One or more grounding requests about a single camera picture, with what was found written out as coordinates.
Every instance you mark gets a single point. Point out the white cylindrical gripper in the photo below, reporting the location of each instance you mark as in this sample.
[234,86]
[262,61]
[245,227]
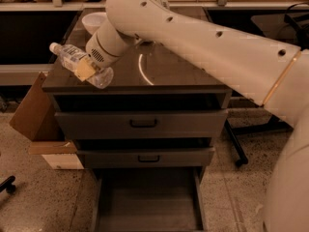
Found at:
[98,52]

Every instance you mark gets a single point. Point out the white ceramic bowl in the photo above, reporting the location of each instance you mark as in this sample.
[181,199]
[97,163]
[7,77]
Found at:
[93,21]

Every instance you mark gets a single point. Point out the top grey drawer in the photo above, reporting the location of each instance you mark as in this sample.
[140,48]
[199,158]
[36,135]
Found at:
[140,116]

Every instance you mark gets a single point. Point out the brown cardboard box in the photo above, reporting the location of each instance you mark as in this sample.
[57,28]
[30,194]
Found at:
[35,119]

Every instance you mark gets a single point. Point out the black office chair caster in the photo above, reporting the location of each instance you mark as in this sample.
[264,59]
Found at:
[8,185]

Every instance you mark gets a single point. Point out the grey drawer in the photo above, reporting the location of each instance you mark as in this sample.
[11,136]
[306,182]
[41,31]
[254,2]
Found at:
[140,116]
[158,152]

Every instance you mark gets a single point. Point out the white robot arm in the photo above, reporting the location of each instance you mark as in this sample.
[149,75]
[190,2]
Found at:
[273,75]

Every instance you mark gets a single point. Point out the clear plastic water bottle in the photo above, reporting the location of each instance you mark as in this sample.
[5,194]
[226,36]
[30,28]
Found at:
[71,55]

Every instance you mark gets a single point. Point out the black chair with wheeled base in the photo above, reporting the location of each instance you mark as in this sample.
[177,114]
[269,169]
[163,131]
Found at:
[274,123]

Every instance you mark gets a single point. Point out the open bottom drawer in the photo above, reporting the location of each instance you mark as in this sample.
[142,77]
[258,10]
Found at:
[149,200]

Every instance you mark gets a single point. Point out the middle grey drawer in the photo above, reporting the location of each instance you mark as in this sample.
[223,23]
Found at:
[158,152]

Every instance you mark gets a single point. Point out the dark wooden drawer cabinet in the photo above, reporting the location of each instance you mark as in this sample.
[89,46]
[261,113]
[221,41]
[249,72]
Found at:
[148,68]

